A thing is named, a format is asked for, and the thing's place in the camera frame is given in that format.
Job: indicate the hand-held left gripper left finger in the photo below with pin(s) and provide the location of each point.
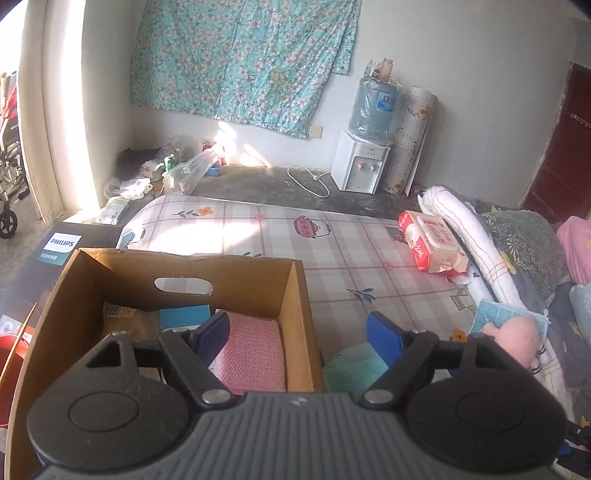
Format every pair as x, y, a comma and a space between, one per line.
212, 337

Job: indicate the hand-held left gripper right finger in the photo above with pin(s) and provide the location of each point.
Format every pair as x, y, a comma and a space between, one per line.
385, 339

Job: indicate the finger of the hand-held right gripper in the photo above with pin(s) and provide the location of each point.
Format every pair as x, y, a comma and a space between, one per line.
577, 447

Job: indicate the blue white carton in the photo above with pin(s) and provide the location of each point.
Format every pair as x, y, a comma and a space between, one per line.
184, 316

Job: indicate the pink sponge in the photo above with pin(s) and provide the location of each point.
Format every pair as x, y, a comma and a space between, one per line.
251, 355

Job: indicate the teal checked towel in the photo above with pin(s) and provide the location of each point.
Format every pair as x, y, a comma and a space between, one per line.
496, 314

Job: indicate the brown cardboard box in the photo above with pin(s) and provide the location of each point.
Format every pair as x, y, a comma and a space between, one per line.
115, 272

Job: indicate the pink white plush doll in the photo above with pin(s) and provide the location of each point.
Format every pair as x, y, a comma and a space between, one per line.
512, 337

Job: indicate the translucent printed plastic bag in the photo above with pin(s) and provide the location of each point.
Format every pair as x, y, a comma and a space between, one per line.
348, 369

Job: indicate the grey blanket with yellow flowers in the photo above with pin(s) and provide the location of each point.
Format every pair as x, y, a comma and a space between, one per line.
563, 360

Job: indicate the brown paper package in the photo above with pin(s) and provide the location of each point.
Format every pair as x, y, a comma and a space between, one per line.
124, 314

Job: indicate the red tissue pack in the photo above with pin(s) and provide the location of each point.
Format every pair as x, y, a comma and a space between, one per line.
411, 235

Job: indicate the pink wet wipes pack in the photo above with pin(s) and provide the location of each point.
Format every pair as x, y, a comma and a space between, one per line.
443, 244

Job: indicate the white stitched quilt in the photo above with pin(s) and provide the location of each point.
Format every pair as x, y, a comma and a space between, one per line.
466, 230

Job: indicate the light blue pillow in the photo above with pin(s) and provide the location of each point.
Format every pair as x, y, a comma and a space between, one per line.
581, 309

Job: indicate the clear flat packet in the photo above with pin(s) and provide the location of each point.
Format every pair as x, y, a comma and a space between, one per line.
111, 211

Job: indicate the green leaf print pillow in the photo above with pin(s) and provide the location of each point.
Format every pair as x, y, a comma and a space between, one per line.
521, 244

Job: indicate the clear plastic bag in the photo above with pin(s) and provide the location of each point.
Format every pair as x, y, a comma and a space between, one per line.
194, 170

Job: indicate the white crumpled cloth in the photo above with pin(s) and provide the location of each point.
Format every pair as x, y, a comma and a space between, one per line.
131, 187

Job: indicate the white water dispenser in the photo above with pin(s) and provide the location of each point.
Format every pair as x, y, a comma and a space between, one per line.
360, 161

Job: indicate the green can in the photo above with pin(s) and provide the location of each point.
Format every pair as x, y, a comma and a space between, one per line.
170, 162

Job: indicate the dark appliance carton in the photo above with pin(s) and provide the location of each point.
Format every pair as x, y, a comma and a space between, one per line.
55, 244

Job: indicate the wooden stick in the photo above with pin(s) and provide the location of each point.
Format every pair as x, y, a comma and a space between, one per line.
21, 332

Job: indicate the black cloth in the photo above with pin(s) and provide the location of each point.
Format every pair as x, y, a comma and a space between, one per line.
136, 159

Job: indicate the rolled floral mat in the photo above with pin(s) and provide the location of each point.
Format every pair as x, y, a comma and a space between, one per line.
413, 143

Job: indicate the red bowl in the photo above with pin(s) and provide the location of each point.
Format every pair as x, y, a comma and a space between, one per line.
11, 364

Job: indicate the pink pillow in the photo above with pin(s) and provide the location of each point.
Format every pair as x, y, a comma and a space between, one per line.
577, 244

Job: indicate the blue water dispenser bottle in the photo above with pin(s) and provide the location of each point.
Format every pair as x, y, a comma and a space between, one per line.
376, 110

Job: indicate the dark red door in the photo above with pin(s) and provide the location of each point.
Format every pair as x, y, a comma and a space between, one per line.
563, 157

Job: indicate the wheelchair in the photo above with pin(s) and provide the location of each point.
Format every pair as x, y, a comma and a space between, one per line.
11, 175

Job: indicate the glass jar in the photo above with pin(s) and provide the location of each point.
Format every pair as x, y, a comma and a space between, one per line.
374, 70

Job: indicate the small pink bottle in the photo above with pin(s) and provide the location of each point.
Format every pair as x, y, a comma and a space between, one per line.
387, 69

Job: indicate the white door hook rack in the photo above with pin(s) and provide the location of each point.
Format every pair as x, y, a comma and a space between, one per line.
581, 121

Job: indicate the wall socket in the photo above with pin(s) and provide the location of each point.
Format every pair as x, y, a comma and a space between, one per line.
316, 131

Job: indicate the teal floral wall cloth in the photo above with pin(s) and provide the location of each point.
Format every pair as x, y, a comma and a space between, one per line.
240, 60

